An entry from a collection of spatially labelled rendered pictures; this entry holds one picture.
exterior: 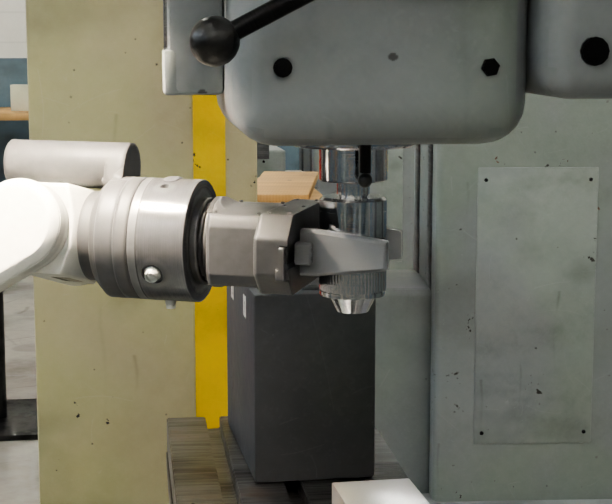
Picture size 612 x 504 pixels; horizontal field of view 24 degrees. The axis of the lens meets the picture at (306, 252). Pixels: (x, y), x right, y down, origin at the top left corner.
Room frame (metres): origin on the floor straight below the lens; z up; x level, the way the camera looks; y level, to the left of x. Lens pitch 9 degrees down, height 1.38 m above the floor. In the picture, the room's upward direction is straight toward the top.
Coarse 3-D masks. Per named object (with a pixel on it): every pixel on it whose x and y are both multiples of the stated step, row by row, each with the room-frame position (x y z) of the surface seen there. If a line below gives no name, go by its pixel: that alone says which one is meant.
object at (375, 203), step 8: (320, 200) 1.00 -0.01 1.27; (328, 200) 0.99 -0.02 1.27; (336, 200) 0.99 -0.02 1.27; (344, 200) 0.98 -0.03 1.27; (352, 200) 0.98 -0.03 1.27; (360, 200) 0.98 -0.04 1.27; (368, 200) 0.98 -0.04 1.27; (376, 200) 0.99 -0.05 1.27; (384, 200) 1.00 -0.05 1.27; (320, 208) 1.00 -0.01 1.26; (328, 208) 0.99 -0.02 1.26; (336, 208) 0.98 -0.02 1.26; (344, 208) 0.98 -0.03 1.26; (352, 208) 0.98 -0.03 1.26; (360, 208) 0.98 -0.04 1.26; (368, 208) 0.98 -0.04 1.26; (376, 208) 0.99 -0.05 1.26; (384, 208) 0.99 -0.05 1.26
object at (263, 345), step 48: (240, 288) 1.46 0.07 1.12; (240, 336) 1.46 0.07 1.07; (288, 336) 1.37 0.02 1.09; (336, 336) 1.38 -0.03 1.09; (240, 384) 1.46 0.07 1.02; (288, 384) 1.37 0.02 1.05; (336, 384) 1.38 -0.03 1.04; (240, 432) 1.47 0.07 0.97; (288, 432) 1.37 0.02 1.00; (336, 432) 1.38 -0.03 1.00; (288, 480) 1.37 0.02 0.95
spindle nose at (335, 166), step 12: (324, 156) 0.99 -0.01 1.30; (336, 156) 0.98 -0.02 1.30; (348, 156) 0.98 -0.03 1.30; (372, 156) 0.98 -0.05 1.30; (384, 156) 0.99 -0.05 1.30; (324, 168) 0.99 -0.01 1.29; (336, 168) 0.98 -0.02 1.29; (348, 168) 0.98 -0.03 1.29; (372, 168) 0.98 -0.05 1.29; (384, 168) 0.99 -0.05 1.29; (324, 180) 0.99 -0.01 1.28; (336, 180) 0.98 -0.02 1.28; (348, 180) 0.98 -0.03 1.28; (372, 180) 0.98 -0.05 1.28; (384, 180) 0.99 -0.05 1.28
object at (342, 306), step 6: (336, 300) 0.99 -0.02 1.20; (342, 300) 0.99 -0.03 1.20; (348, 300) 0.99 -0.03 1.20; (354, 300) 0.99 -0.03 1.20; (360, 300) 0.99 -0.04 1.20; (366, 300) 0.99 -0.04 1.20; (372, 300) 1.00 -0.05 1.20; (336, 306) 1.00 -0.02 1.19; (342, 306) 0.99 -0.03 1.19; (348, 306) 0.99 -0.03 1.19; (354, 306) 0.99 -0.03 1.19; (360, 306) 0.99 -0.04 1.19; (366, 306) 0.99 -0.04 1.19; (342, 312) 1.00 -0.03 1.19; (348, 312) 0.99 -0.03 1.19; (354, 312) 0.99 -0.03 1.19; (360, 312) 0.99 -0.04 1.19
